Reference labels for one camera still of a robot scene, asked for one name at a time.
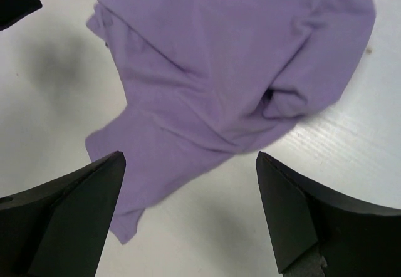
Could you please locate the purple t shirt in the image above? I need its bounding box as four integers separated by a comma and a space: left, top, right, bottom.
86, 0, 375, 244

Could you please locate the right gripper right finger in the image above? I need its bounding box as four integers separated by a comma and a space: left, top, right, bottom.
256, 152, 400, 276

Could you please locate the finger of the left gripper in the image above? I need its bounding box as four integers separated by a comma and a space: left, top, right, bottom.
0, 0, 43, 31

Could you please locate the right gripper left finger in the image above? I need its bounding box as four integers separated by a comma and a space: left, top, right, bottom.
1, 152, 126, 277

